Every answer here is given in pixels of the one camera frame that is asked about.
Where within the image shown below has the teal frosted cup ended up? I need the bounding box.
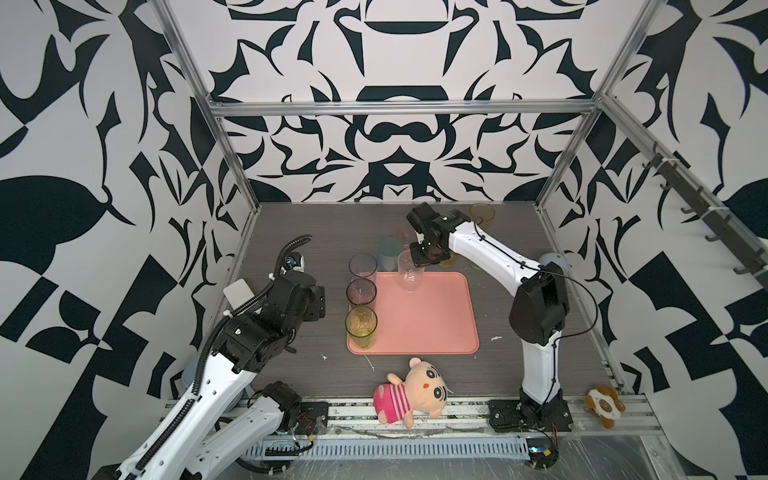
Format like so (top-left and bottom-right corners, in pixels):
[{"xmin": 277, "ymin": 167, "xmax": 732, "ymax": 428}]
[{"xmin": 376, "ymin": 236, "xmax": 403, "ymax": 272}]

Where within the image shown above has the tall yellow glass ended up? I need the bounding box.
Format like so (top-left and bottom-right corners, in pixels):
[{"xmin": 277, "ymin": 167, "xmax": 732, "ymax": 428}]
[{"xmin": 469, "ymin": 203, "xmax": 496, "ymax": 231}]

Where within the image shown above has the clear tall glass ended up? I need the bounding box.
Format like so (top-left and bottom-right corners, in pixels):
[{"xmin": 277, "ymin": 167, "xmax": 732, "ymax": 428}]
[{"xmin": 397, "ymin": 250, "xmax": 425, "ymax": 293}]

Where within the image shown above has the dark smoky glass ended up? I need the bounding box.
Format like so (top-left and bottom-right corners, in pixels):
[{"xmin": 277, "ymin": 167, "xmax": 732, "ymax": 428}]
[{"xmin": 346, "ymin": 278, "xmax": 378, "ymax": 309}]

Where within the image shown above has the tall light green glass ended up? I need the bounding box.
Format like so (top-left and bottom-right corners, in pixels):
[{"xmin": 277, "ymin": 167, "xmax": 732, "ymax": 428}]
[{"xmin": 345, "ymin": 306, "xmax": 378, "ymax": 349}]

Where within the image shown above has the blue-grey tall glass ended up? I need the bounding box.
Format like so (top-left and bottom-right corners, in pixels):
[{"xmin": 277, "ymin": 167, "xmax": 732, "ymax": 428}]
[{"xmin": 348, "ymin": 253, "xmax": 378, "ymax": 283}]

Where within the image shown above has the pink plastic tray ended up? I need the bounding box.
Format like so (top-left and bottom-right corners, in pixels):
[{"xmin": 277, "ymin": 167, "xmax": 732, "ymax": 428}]
[{"xmin": 347, "ymin": 272, "xmax": 480, "ymax": 356}]

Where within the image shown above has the pink short glass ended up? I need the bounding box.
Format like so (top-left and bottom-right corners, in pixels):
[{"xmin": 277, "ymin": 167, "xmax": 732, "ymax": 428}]
[{"xmin": 394, "ymin": 227, "xmax": 417, "ymax": 249}]

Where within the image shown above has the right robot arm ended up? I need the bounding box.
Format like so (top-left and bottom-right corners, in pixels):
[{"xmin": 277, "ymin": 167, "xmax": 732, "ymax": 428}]
[{"xmin": 407, "ymin": 203, "xmax": 573, "ymax": 433}]

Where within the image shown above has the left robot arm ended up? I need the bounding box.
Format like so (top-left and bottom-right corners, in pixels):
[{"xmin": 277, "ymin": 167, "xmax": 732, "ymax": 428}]
[{"xmin": 95, "ymin": 270, "xmax": 325, "ymax": 479}]

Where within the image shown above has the short amber glass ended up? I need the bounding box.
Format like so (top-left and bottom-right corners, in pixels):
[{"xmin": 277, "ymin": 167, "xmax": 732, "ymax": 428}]
[{"xmin": 439, "ymin": 252, "xmax": 460, "ymax": 268}]

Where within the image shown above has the white box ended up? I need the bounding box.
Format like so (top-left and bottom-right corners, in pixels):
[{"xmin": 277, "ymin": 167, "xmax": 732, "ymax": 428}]
[{"xmin": 223, "ymin": 279, "xmax": 255, "ymax": 309}]

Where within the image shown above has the plush doll pink shirt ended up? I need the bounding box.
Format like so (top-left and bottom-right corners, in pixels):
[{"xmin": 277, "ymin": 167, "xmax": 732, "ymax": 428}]
[{"xmin": 373, "ymin": 357, "xmax": 448, "ymax": 429}]

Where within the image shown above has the small brown plush toy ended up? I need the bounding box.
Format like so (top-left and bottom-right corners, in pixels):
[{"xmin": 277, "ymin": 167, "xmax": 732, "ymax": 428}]
[{"xmin": 584, "ymin": 385, "xmax": 626, "ymax": 429}]

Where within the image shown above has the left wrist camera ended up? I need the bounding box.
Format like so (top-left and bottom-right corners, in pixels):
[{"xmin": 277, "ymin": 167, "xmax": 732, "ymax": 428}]
[{"xmin": 280, "ymin": 251, "xmax": 306, "ymax": 275}]

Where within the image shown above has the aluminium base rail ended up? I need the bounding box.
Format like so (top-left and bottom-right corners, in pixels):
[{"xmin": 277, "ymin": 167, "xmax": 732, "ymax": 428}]
[{"xmin": 149, "ymin": 395, "xmax": 667, "ymax": 448}]

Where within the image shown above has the black corrugated cable conduit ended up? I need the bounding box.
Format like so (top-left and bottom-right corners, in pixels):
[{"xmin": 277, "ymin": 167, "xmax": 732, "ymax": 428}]
[{"xmin": 131, "ymin": 233, "xmax": 314, "ymax": 475}]

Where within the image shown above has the wall hook rack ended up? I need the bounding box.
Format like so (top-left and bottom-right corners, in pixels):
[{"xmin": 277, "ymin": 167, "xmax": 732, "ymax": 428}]
[{"xmin": 640, "ymin": 142, "xmax": 767, "ymax": 289}]

